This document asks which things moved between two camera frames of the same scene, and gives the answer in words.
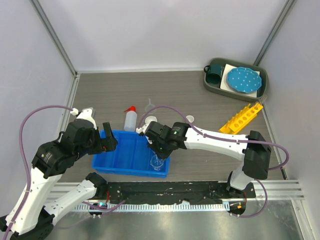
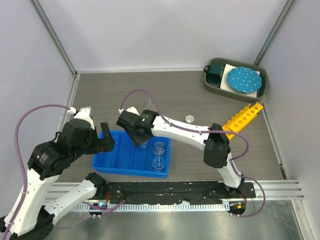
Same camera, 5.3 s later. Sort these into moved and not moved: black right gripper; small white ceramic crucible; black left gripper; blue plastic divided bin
Moved: black right gripper
Not moved: black left gripper; small white ceramic crucible; blue plastic divided bin
